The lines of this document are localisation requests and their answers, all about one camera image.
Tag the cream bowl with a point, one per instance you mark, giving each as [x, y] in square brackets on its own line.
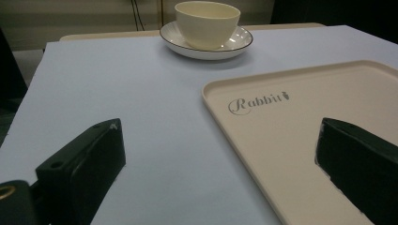
[206, 26]

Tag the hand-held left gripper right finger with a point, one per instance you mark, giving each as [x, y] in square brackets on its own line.
[359, 165]

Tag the white plate with dark rim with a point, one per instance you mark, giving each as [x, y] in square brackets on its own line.
[237, 43]

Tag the beige plastic tray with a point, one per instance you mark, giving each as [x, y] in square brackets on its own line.
[300, 125]

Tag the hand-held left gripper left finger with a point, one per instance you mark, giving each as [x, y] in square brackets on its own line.
[84, 168]

